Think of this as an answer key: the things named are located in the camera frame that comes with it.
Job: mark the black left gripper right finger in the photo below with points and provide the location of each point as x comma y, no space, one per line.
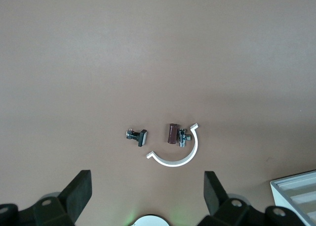
213,194

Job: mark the white curved clamp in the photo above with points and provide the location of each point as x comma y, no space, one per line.
190,156

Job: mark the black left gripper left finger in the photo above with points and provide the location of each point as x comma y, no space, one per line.
79,191

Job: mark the small black connector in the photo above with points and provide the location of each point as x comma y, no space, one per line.
142,138

